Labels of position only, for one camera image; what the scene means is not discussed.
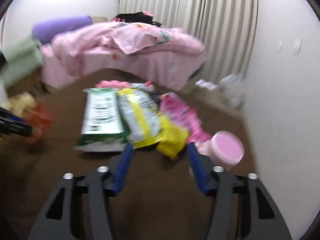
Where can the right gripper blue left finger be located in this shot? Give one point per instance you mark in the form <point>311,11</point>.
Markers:
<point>118,170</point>

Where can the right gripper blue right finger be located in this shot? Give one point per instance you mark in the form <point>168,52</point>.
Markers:
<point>202,169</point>

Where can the red snack wrapper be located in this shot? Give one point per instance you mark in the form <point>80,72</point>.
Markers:
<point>39,119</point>

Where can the green white snack bag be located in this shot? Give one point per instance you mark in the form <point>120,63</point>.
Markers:
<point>102,128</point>

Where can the yellow white snack bag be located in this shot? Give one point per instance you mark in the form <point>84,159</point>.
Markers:
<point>148,125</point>

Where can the pink snack packet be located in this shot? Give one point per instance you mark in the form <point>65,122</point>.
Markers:
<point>183,115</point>

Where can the yellow trash bag bin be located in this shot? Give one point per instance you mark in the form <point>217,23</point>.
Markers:
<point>20,104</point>

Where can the pink cup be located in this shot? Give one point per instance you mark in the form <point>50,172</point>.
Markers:
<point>224,148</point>

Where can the brown table cloth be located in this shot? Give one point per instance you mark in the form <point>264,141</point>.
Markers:
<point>49,191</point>

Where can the pink caterpillar toy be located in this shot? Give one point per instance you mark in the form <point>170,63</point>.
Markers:
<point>124,84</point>

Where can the clear plastic bag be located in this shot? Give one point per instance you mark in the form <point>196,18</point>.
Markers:
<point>229,92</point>

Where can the bed with pink sheet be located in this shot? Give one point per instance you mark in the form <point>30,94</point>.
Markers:
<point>167,69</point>

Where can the purple pillow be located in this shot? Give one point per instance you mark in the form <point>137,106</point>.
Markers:
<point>47,30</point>

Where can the pink floral duvet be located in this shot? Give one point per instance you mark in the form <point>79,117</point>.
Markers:
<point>129,39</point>

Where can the black pink clothing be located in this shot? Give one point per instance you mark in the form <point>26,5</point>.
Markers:
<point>137,17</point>

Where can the striped beige curtain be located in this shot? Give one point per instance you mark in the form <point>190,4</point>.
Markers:
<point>226,28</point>

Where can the white wall switch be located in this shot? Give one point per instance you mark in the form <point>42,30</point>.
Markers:
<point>279,45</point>

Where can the white wall socket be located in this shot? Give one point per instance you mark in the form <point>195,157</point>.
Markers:
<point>297,46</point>

